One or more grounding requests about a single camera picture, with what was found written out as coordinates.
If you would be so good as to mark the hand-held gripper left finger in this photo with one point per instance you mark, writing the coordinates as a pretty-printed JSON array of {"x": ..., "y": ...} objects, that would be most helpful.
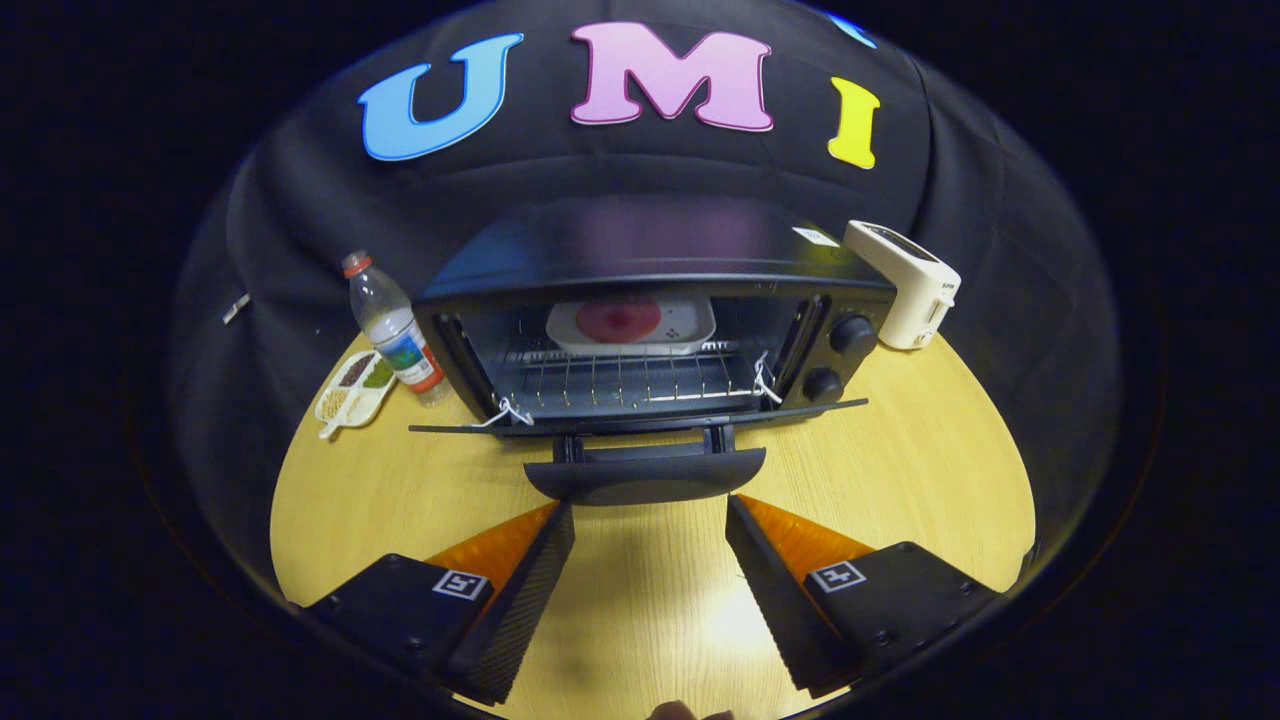
[{"x": 520, "y": 610}]

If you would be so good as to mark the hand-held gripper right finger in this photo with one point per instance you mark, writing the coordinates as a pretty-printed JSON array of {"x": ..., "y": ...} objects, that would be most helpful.
[{"x": 770, "y": 600}]

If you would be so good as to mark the white cherry print plate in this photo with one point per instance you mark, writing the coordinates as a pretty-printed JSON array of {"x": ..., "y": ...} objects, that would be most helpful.
[{"x": 690, "y": 320}]

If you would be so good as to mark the pink potato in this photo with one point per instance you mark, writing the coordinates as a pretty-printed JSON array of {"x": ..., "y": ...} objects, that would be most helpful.
[{"x": 618, "y": 319}]

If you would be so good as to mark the black toaster oven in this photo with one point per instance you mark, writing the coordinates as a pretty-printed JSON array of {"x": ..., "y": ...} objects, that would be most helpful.
[{"x": 640, "y": 245}]

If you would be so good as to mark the white pop-up toaster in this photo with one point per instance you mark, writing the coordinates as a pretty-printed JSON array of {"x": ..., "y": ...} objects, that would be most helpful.
[{"x": 905, "y": 285}]

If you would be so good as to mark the white divided snack tray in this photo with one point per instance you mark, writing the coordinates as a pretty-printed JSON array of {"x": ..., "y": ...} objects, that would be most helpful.
[{"x": 355, "y": 390}]

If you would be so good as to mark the clear plastic water bottle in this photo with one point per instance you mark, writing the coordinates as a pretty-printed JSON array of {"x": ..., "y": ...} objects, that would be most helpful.
[{"x": 395, "y": 330}]

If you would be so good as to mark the silver clip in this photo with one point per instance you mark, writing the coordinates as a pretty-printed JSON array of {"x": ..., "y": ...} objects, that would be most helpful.
[{"x": 236, "y": 308}]

